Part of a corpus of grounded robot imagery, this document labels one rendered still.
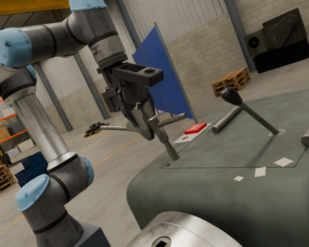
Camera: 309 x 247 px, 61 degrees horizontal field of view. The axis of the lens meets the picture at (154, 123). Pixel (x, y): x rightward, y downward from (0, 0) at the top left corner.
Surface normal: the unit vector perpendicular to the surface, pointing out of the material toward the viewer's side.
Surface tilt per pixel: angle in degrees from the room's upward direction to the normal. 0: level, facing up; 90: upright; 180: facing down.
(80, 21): 90
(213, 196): 42
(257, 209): 55
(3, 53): 90
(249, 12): 90
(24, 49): 119
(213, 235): 29
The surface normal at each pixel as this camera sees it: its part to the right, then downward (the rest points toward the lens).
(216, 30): -0.58, 0.40
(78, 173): 0.68, -0.31
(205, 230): -0.09, -0.87
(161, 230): -0.40, -0.90
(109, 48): 0.21, 0.11
